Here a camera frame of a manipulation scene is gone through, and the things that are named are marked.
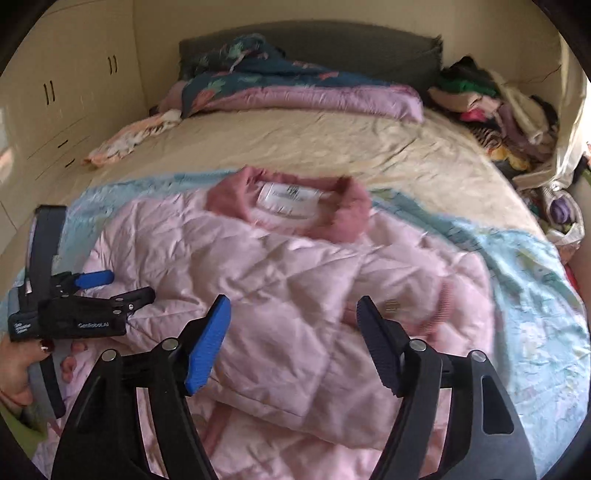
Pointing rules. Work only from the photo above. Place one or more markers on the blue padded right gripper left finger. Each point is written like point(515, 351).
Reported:
point(204, 348)

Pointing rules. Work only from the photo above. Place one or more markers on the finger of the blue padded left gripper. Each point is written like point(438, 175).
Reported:
point(93, 279)

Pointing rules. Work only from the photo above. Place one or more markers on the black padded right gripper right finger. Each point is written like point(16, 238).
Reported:
point(386, 341)

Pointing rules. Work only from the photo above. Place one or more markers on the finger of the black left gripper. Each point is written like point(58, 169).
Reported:
point(126, 304)

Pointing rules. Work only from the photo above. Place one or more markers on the pink quilted jacket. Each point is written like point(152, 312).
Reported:
point(294, 393)

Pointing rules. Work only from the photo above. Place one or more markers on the floral bag of clothes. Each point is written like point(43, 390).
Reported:
point(560, 218)

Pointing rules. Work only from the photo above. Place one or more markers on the pile of mixed clothes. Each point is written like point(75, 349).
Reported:
point(518, 132)

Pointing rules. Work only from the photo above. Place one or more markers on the person's left hand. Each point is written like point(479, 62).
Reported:
point(16, 358)

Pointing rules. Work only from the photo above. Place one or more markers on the peach white small cloth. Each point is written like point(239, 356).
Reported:
point(129, 137)

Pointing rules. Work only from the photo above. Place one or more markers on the green fleece garment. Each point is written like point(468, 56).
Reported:
point(27, 437)

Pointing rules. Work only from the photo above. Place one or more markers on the light blue cartoon blanket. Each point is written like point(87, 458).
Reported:
point(294, 393)

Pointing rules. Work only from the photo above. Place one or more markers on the bed with beige sheet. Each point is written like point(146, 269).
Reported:
point(431, 174)

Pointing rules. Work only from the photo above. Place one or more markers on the cream built-in wardrobe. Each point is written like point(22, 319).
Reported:
point(73, 82)

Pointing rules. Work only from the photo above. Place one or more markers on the dark floral purple quilt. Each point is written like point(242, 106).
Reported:
point(248, 73)

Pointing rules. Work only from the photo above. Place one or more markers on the dark grey headboard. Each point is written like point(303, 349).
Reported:
point(374, 51)

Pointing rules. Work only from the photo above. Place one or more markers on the beige curtain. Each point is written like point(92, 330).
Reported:
point(574, 131)

